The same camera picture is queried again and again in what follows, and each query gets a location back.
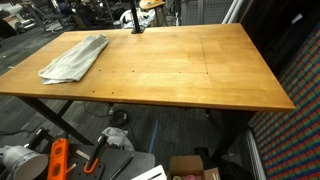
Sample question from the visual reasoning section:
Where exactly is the cardboard box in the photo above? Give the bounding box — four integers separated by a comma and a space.
167, 155, 222, 180

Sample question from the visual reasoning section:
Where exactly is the black camera stand pole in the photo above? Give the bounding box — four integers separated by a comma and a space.
129, 0, 144, 34

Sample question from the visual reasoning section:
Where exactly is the crumpled white cloth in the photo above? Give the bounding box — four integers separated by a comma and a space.
120, 9, 155, 29

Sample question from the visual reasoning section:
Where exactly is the grey cloth on floor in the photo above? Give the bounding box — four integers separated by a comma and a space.
102, 127, 134, 151

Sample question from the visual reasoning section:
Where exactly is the white towel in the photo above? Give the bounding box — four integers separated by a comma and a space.
38, 34, 109, 85

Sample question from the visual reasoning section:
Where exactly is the orange black clamp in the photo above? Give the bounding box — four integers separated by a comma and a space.
83, 135, 108, 174

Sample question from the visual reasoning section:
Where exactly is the black table leg frame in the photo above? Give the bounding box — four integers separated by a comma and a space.
19, 96, 92, 145

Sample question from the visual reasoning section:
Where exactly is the black perforated tool board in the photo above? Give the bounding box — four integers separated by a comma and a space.
64, 143, 156, 180

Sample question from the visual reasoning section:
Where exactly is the round wooden stool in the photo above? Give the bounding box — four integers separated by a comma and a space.
139, 0, 168, 26

